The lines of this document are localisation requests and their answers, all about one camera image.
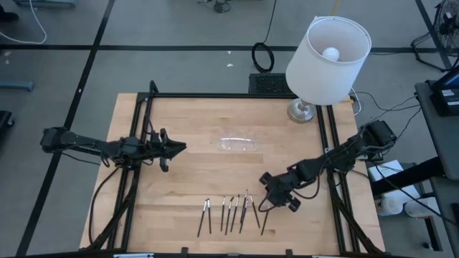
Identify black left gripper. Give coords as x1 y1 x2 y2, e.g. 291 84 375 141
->
141 128 188 173

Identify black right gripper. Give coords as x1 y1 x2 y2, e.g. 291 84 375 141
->
258 171 303 213

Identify black makeup brush fluffy head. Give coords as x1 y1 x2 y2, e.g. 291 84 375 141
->
224 196 235 237

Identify clear acrylic three-compartment organizer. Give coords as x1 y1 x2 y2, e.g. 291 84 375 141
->
217 136 259 152

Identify black perforated grille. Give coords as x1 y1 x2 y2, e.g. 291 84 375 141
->
248 72 293 95

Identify white cardboard box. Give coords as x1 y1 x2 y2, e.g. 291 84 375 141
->
367 159 405 183

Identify silver bar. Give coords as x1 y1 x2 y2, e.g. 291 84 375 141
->
113 252 155 258

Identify white paper roll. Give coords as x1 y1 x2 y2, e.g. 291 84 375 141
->
404 196 441 219
375 192 407 217

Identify silver lamp white shade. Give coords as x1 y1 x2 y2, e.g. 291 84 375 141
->
285 15 373 125

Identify black support beam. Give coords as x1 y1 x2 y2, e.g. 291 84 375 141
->
370 156 445 197

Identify black table leg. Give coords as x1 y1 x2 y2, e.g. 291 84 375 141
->
422 214 444 252

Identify grey-blue metal bar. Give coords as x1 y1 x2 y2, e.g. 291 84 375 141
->
0 80 35 92

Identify black caster base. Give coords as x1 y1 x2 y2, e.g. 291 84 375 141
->
0 110 15 130

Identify grey side table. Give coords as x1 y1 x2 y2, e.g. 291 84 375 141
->
428 175 459 258

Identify grey desk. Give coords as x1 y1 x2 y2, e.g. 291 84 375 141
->
415 81 459 182

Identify black box white labels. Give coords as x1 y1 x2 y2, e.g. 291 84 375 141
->
429 80 459 118

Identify grey-blue cart base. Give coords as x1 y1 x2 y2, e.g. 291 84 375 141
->
12 0 77 9

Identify person's shoe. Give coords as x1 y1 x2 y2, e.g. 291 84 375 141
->
0 4 19 22

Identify dark computer monitor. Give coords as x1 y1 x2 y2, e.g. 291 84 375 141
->
432 64 459 91

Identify black floor fan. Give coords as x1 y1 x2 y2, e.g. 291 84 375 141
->
410 0 459 72

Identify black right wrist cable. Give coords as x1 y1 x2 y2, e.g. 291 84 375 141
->
257 194 278 213

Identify black aluminium table frame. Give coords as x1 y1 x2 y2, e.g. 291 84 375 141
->
79 80 388 258

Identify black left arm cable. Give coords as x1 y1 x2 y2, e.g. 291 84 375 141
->
87 165 123 248

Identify coiled black cable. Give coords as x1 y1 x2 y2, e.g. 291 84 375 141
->
251 0 278 74

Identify short white cable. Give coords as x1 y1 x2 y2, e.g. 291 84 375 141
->
349 87 364 117

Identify long black power cable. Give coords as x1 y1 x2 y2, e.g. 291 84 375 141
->
371 161 459 229

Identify thin black cable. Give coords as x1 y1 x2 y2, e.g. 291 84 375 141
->
353 91 422 126

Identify tangled black cables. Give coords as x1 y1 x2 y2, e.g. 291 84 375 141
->
197 0 232 14

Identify long white cable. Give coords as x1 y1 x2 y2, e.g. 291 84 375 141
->
0 0 48 46

